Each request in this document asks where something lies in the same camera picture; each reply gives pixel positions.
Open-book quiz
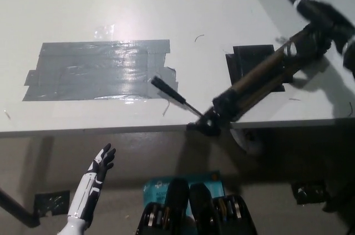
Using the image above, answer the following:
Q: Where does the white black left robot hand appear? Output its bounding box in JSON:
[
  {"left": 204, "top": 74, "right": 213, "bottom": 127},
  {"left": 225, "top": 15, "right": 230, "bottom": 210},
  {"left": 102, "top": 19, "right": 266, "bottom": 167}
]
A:
[{"left": 88, "top": 142, "right": 116, "bottom": 185}]

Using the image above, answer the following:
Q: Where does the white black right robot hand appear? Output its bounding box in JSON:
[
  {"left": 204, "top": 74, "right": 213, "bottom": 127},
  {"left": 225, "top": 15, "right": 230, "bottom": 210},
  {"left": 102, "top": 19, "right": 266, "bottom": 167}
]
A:
[{"left": 273, "top": 0, "right": 355, "bottom": 60}]

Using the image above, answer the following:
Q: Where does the brown caulking gun tool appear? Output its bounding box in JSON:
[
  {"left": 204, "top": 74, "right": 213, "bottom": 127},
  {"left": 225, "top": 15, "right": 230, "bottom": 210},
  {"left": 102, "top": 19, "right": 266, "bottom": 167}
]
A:
[{"left": 150, "top": 21, "right": 331, "bottom": 137}]

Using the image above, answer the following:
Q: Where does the black table leg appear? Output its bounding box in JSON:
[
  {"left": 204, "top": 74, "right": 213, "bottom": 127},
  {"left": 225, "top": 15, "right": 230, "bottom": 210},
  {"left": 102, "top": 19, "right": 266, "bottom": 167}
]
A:
[
  {"left": 0, "top": 187, "right": 42, "bottom": 227},
  {"left": 321, "top": 182, "right": 355, "bottom": 213}
]

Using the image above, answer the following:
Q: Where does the teal cardboard box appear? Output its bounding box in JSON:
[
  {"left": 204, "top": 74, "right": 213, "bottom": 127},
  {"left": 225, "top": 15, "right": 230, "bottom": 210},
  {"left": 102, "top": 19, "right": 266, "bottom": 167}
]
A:
[{"left": 143, "top": 170, "right": 225, "bottom": 219}]

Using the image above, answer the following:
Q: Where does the clear tape piece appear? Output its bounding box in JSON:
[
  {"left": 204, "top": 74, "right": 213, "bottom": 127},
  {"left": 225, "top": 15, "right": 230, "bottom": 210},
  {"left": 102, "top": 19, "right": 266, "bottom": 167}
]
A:
[{"left": 93, "top": 23, "right": 116, "bottom": 39}]

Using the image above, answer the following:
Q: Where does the white round object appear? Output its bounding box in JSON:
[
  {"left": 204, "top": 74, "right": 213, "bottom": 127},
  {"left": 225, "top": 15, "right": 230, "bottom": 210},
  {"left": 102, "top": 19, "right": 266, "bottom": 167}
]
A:
[{"left": 229, "top": 128, "right": 263, "bottom": 154}]

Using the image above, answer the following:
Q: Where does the grey duct tape patch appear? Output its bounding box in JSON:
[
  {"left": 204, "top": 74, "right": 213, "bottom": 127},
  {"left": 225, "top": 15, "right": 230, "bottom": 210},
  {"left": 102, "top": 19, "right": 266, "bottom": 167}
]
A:
[{"left": 23, "top": 38, "right": 179, "bottom": 103}]

